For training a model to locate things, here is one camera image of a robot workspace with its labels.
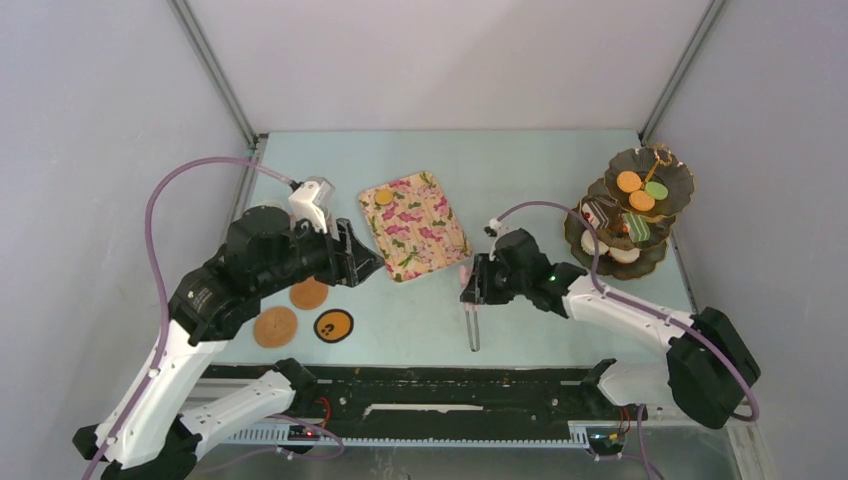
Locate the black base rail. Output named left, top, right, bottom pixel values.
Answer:
left=198, top=362, right=664, bottom=444

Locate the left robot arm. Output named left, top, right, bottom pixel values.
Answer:
left=73, top=206, right=384, bottom=479

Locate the green round biscuit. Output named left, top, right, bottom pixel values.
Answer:
left=643, top=181, right=669, bottom=201

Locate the wooden round coaster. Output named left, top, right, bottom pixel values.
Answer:
left=289, top=278, right=329, bottom=310
left=253, top=307, right=298, bottom=349

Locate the orange question mark coaster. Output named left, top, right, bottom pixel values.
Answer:
left=313, top=309, right=355, bottom=344

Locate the green striped cake slice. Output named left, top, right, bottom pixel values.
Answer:
left=622, top=212, right=651, bottom=244

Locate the orange round biscuit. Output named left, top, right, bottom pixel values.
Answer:
left=628, top=190, right=656, bottom=212
left=616, top=171, right=643, bottom=194

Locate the three tier black cake stand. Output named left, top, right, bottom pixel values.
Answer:
left=564, top=143, right=695, bottom=280

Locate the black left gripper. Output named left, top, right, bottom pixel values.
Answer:
left=257, top=212, right=385, bottom=297

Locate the lower wooden round coaster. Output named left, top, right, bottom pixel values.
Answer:
left=253, top=307, right=298, bottom=349

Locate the upper wooden round coaster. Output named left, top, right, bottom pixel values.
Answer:
left=289, top=278, right=329, bottom=310

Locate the chocolate cake piece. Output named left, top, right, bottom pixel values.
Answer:
left=580, top=197, right=618, bottom=230

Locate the small yellow cookie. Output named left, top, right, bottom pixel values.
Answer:
left=374, top=189, right=394, bottom=207

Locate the white donut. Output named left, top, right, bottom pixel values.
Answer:
left=580, top=230, right=609, bottom=256
left=607, top=247, right=641, bottom=265

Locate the floral rectangular tray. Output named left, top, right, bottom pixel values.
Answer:
left=358, top=171, right=472, bottom=283

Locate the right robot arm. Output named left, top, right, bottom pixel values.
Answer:
left=459, top=229, right=761, bottom=429

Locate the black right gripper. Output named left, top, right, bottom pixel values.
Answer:
left=459, top=254, right=529, bottom=306

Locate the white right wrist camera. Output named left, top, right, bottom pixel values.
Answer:
left=484, top=219, right=510, bottom=261

